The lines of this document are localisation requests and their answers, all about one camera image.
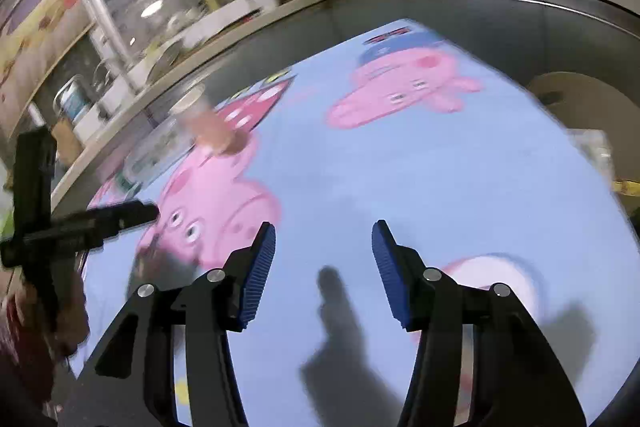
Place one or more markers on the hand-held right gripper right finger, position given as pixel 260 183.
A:
pixel 387 272

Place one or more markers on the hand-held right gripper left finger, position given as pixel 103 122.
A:
pixel 257 277

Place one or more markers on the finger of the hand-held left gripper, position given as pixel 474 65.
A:
pixel 127 216

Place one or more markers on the clear plastic bottle green label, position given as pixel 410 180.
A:
pixel 155 152

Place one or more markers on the white paper cup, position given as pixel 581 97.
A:
pixel 207 127

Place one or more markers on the person's left forearm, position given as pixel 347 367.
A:
pixel 20 347

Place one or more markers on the person's left hand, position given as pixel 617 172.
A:
pixel 72 312

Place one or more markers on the wooden cutting board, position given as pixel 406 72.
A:
pixel 67 139

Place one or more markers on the blue white container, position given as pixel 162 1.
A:
pixel 72 99

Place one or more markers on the blue cartoon pig tablecloth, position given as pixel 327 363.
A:
pixel 400 157

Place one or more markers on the glass pot lid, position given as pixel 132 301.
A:
pixel 165 57

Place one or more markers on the grey kitchen counter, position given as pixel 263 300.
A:
pixel 450 7

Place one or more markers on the fruit wall poster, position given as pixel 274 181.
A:
pixel 35 22

